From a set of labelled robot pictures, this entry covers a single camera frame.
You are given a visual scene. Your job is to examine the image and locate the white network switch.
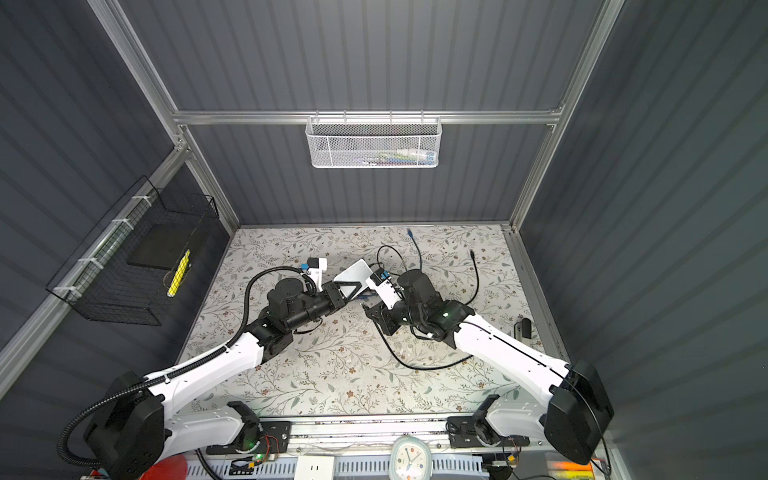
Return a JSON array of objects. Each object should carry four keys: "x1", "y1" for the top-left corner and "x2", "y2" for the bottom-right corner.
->
[{"x1": 333, "y1": 259, "x2": 372, "y2": 287}]

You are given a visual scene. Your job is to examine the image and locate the yellow striped item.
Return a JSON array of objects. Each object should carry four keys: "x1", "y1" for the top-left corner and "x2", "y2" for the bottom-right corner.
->
[{"x1": 166, "y1": 249, "x2": 191, "y2": 298}]

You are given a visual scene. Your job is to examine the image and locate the white power socket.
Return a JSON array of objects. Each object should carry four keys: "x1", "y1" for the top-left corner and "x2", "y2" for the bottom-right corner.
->
[{"x1": 294, "y1": 455, "x2": 336, "y2": 480}]

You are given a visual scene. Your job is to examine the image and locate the black ethernet cable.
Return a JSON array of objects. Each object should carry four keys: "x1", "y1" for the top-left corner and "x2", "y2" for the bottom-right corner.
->
[{"x1": 371, "y1": 250, "x2": 481, "y2": 372}]

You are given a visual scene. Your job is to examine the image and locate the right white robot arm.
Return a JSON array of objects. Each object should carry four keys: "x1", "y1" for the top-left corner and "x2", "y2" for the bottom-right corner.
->
[{"x1": 334, "y1": 262, "x2": 614, "y2": 465}]

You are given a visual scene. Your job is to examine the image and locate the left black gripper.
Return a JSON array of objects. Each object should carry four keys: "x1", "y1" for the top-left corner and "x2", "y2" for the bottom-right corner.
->
[{"x1": 286, "y1": 280, "x2": 360, "y2": 335}]

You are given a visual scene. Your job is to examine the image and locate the white desk clock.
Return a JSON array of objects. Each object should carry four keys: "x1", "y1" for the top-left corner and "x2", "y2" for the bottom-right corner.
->
[{"x1": 388, "y1": 436, "x2": 433, "y2": 480}]

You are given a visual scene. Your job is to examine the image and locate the small black power adapter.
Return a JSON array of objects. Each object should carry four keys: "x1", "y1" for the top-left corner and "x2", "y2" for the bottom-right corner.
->
[{"x1": 514, "y1": 317, "x2": 533, "y2": 341}]

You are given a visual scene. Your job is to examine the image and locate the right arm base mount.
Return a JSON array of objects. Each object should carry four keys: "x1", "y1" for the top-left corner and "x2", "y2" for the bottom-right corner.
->
[{"x1": 445, "y1": 416, "x2": 530, "y2": 449}]

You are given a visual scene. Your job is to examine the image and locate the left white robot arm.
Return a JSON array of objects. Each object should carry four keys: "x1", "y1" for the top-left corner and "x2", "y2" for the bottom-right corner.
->
[{"x1": 56, "y1": 260, "x2": 372, "y2": 479}]

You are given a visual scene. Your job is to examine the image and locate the white wire mesh basket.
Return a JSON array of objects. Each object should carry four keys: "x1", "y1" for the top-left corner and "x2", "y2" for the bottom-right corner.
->
[{"x1": 305, "y1": 117, "x2": 443, "y2": 169}]

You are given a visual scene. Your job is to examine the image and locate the black box in basket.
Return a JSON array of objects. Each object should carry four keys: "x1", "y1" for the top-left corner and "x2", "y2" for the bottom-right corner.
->
[{"x1": 127, "y1": 224, "x2": 204, "y2": 271}]

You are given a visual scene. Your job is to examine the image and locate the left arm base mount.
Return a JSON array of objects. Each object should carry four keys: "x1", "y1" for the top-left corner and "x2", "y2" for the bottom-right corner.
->
[{"x1": 205, "y1": 421, "x2": 292, "y2": 455}]

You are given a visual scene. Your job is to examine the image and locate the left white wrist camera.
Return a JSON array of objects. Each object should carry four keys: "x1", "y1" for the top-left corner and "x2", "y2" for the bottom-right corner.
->
[{"x1": 301, "y1": 257, "x2": 328, "y2": 291}]

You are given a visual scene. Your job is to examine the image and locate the black wire basket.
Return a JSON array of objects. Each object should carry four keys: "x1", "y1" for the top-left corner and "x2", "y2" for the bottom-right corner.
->
[{"x1": 46, "y1": 178, "x2": 219, "y2": 326}]

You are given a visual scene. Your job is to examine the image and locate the red pen cup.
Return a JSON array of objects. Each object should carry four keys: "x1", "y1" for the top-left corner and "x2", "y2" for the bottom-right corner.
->
[{"x1": 140, "y1": 455, "x2": 188, "y2": 480}]

